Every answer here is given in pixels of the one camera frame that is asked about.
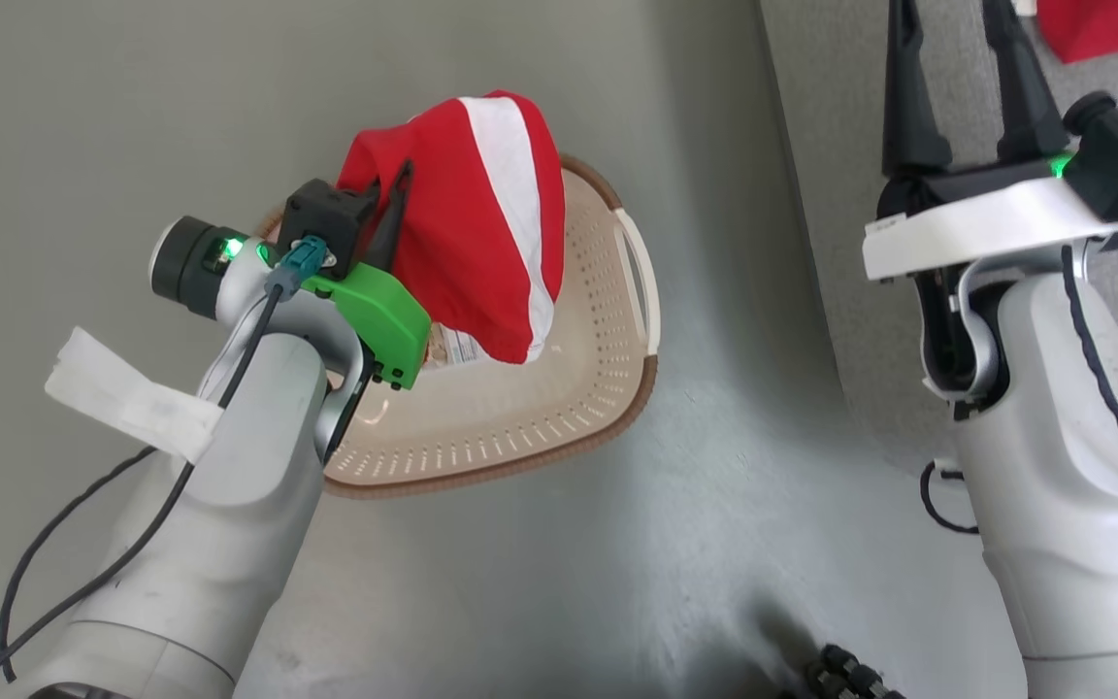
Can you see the cream perforated laundry basket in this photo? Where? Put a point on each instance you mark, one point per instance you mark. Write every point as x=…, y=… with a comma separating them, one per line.
x=520, y=417

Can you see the black ridged robot base part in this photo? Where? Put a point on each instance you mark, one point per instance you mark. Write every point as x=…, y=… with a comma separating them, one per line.
x=850, y=675

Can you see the red and white garment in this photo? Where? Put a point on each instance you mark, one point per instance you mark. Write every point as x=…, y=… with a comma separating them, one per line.
x=452, y=243

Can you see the white tape strip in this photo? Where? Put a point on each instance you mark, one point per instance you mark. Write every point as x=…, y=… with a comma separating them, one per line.
x=122, y=398

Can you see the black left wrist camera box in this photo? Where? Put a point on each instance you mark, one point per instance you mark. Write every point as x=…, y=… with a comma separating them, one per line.
x=326, y=218

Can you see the grey fabric sofa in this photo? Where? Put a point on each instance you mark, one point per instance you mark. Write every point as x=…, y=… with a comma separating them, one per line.
x=840, y=116

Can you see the red garment with tag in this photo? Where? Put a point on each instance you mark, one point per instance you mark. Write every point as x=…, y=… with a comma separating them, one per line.
x=1102, y=29

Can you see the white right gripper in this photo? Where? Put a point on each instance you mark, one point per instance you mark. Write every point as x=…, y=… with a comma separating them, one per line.
x=986, y=218

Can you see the paper label sticker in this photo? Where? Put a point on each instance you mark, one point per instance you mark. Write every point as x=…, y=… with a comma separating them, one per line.
x=462, y=348

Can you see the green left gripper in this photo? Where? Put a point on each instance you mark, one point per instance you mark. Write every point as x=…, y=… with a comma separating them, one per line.
x=384, y=311

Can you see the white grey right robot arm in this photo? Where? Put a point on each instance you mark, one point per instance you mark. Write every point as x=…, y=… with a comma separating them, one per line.
x=1073, y=466

